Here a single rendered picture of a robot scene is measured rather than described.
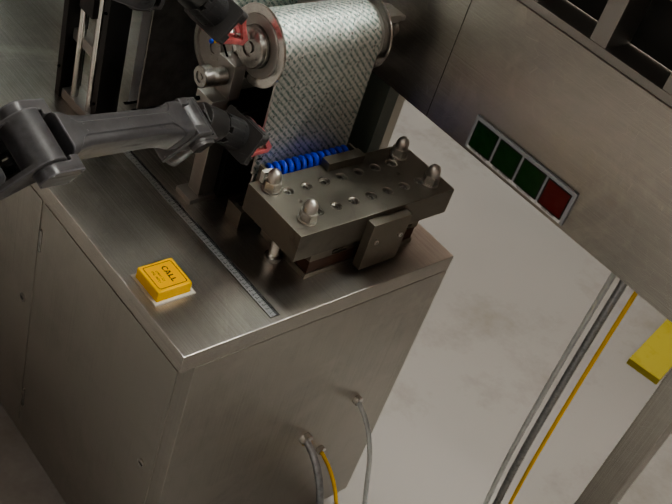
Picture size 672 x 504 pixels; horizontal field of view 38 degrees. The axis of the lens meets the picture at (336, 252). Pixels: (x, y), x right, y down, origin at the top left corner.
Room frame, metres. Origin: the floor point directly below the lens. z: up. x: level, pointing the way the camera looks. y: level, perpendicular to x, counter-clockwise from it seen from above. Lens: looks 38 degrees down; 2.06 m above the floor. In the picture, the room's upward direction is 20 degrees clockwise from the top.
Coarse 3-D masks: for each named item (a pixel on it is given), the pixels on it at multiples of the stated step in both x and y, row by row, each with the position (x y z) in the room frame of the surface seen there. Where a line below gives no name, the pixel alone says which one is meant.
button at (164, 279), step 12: (156, 264) 1.25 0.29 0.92; (168, 264) 1.26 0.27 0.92; (144, 276) 1.22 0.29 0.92; (156, 276) 1.23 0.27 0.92; (168, 276) 1.24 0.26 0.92; (180, 276) 1.25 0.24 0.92; (156, 288) 1.20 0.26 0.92; (168, 288) 1.21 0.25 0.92; (180, 288) 1.22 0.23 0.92; (156, 300) 1.19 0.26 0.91
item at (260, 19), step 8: (376, 8) 1.71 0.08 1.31; (248, 16) 1.54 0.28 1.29; (256, 16) 1.52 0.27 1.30; (264, 16) 1.52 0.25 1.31; (248, 24) 1.53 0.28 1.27; (264, 24) 1.51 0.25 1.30; (272, 32) 1.49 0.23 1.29; (384, 32) 1.69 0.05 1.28; (272, 40) 1.49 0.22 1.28; (272, 48) 1.49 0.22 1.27; (272, 56) 1.49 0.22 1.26; (272, 64) 1.48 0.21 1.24; (248, 72) 1.52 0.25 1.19; (256, 72) 1.50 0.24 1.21; (264, 72) 1.49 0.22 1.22; (272, 72) 1.48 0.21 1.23
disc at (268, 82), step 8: (248, 8) 1.54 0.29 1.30; (256, 8) 1.53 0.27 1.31; (264, 8) 1.52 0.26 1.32; (272, 16) 1.50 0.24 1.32; (272, 24) 1.50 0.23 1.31; (280, 24) 1.50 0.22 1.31; (280, 32) 1.49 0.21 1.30; (280, 40) 1.48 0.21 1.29; (280, 48) 1.48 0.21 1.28; (280, 56) 1.48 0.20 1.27; (280, 64) 1.47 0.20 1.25; (280, 72) 1.47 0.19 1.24; (248, 80) 1.52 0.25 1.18; (256, 80) 1.50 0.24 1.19; (264, 80) 1.49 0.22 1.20; (272, 80) 1.48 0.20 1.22
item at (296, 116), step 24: (288, 96) 1.51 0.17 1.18; (312, 96) 1.56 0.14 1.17; (336, 96) 1.61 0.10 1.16; (360, 96) 1.66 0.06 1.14; (288, 120) 1.53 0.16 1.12; (312, 120) 1.57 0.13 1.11; (336, 120) 1.63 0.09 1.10; (288, 144) 1.54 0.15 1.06; (312, 144) 1.59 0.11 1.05; (336, 144) 1.64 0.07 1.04
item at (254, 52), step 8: (256, 24) 1.52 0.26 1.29; (256, 32) 1.49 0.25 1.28; (264, 32) 1.50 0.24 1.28; (248, 40) 1.51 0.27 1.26; (256, 40) 1.49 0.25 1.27; (264, 40) 1.49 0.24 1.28; (240, 48) 1.51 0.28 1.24; (248, 48) 1.50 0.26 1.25; (256, 48) 1.49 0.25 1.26; (264, 48) 1.48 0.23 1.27; (240, 56) 1.51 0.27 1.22; (248, 56) 1.50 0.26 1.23; (256, 56) 1.48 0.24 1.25; (264, 56) 1.48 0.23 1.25; (248, 64) 1.49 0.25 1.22; (256, 64) 1.48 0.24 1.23; (264, 64) 1.49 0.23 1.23
